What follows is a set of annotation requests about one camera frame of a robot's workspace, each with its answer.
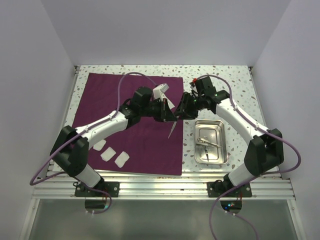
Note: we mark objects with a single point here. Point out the aluminium rail frame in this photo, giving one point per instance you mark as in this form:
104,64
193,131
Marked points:
154,206

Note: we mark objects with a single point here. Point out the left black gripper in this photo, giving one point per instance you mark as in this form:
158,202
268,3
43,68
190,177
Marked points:
168,115

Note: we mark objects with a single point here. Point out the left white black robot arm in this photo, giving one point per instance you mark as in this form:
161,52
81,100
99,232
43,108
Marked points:
72,146

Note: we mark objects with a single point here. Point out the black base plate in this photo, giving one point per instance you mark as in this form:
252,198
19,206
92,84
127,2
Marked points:
225,191
110,187

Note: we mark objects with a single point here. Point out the white gauze pad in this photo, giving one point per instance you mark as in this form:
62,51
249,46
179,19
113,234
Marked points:
108,154
99,145
122,159

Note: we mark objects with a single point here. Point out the white sachet packet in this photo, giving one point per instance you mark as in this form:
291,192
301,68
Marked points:
170,104

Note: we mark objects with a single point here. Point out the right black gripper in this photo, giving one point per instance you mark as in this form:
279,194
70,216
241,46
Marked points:
184,105

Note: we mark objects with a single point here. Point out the steel tweezers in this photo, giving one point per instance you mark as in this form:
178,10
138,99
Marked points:
172,129

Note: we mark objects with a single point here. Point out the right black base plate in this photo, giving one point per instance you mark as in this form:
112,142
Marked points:
225,191

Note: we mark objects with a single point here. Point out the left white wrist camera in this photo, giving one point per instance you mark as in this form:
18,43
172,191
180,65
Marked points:
159,91

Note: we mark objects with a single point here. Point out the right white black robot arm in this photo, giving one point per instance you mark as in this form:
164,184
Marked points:
264,146

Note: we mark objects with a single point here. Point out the purple cloth mat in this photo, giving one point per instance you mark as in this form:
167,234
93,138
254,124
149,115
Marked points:
147,144

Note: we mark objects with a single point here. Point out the stainless steel tray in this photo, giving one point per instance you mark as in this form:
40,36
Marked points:
214,130

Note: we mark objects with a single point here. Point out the steel scissors in tray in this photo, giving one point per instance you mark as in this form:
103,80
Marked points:
206,143

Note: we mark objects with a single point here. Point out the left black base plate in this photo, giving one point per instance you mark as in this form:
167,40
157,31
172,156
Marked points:
110,187

